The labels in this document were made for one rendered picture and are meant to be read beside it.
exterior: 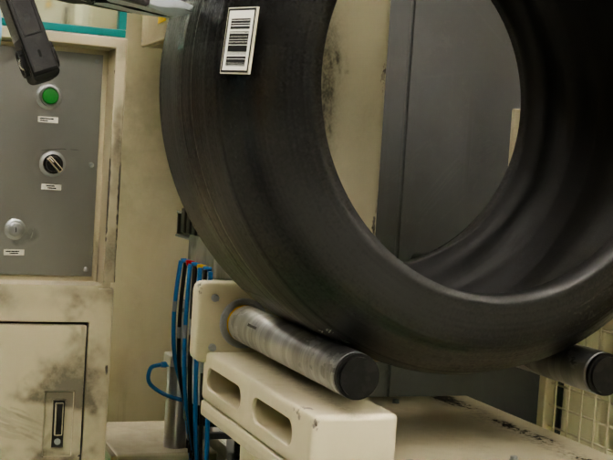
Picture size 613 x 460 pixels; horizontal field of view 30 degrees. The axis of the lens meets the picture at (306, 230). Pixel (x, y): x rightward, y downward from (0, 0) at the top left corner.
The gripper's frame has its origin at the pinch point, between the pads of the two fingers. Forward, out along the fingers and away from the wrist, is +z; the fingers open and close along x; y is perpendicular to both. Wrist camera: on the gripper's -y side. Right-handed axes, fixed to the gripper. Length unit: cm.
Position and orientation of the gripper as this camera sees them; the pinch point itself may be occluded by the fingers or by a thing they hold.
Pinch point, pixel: (177, 14)
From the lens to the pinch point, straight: 112.8
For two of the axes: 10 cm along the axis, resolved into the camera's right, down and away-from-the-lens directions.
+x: -3.6, -0.7, 9.3
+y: 1.8, -9.8, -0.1
